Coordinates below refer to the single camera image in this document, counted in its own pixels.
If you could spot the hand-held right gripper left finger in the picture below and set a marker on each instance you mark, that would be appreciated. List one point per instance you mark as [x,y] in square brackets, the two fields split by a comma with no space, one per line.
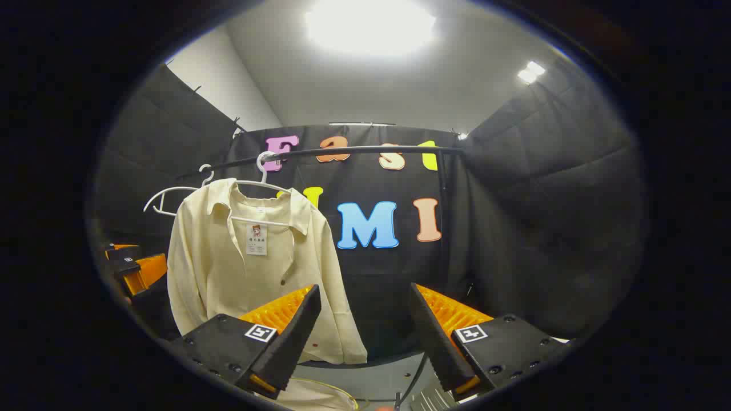
[294,331]

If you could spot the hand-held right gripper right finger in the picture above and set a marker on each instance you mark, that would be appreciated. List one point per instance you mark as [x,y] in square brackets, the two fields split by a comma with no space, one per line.
[437,337]

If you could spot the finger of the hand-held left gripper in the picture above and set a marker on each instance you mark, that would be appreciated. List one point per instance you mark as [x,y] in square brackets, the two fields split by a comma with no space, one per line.
[123,254]
[148,271]

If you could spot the cream button shirt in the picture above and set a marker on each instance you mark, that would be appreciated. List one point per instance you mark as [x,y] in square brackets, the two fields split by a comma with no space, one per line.
[211,268]

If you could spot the cream round laundry hamper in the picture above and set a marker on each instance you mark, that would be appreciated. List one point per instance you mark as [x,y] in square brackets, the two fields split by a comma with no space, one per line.
[311,398]

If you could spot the white plastic hanger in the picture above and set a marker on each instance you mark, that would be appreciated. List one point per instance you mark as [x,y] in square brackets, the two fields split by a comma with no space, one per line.
[264,171]
[171,189]

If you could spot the black clothes rack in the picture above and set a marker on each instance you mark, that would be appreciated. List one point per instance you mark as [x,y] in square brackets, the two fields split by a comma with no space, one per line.
[371,150]

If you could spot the black backdrop cloth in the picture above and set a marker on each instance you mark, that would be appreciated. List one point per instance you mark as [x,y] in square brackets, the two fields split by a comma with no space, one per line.
[531,228]

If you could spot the ceiling light panel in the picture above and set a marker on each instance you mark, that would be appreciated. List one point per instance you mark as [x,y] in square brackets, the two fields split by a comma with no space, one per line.
[531,72]
[371,25]

